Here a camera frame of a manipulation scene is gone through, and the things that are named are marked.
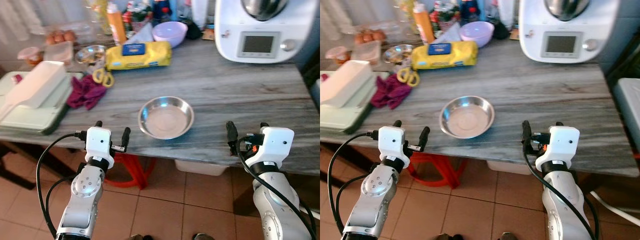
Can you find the red plastic stool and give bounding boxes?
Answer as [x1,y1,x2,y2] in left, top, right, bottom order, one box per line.
[107,152,156,190]
[407,152,466,190]

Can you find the purple cloth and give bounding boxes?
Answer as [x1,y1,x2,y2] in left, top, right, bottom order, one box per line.
[66,73,108,111]
[369,73,414,111]

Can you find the large shallow steel bowl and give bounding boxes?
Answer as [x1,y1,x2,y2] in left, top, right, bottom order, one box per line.
[439,95,496,140]
[138,95,195,140]

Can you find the pale green cutting board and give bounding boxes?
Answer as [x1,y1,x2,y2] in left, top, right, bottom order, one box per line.
[0,71,84,136]
[320,71,389,135]

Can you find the small steel bowl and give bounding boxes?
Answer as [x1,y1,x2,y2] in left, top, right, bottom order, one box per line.
[382,44,414,65]
[74,44,108,66]

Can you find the white plastic bin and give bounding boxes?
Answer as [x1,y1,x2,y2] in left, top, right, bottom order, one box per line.
[612,77,640,136]

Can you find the clear lidded plastic container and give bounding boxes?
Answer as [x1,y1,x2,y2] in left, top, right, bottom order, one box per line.
[352,40,382,64]
[43,40,75,65]

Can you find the yellow kitchen wipes pack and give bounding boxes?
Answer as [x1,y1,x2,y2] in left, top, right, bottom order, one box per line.
[104,40,173,71]
[410,40,478,71]

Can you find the small tub with red food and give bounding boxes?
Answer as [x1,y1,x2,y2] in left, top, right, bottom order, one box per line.
[324,46,351,66]
[17,46,44,66]

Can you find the white kitchen cooking machine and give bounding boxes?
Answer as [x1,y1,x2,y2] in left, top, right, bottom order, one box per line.
[518,0,614,65]
[214,0,312,64]

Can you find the clear plastic egg carton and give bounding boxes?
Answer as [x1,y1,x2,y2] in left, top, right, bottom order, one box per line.
[340,20,404,45]
[30,20,99,46]

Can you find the white paper sheet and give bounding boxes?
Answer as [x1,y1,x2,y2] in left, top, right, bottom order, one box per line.
[433,22,464,45]
[127,22,156,45]

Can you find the orange squeeze bottle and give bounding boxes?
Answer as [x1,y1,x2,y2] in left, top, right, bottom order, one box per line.
[105,2,128,45]
[412,2,435,45]

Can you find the lilac plastic bowl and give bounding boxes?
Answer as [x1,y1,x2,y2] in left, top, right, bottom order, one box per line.
[151,20,189,49]
[458,20,495,49]

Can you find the red green snack bag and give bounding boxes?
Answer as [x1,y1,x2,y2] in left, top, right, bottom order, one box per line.
[122,0,154,39]
[429,0,461,36]

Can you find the dark blue bottle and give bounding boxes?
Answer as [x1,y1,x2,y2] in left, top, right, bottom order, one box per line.
[152,0,174,26]
[459,0,481,25]

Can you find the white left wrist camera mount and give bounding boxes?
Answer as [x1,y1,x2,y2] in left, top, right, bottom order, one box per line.
[378,125,406,164]
[84,126,114,164]

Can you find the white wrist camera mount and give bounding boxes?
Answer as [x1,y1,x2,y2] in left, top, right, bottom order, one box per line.
[537,125,581,169]
[84,126,114,164]
[245,126,295,169]
[378,125,406,164]

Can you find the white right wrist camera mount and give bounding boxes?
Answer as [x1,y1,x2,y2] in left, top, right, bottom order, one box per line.
[245,126,295,169]
[537,125,581,169]

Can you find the yellow handled scissors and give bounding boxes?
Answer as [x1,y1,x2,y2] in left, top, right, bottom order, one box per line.
[92,67,115,89]
[396,67,421,89]

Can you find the white plastic strainer with handle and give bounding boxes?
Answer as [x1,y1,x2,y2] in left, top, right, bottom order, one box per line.
[0,60,68,121]
[320,59,374,110]

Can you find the white floor cable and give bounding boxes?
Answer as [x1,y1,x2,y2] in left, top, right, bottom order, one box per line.
[589,189,640,227]

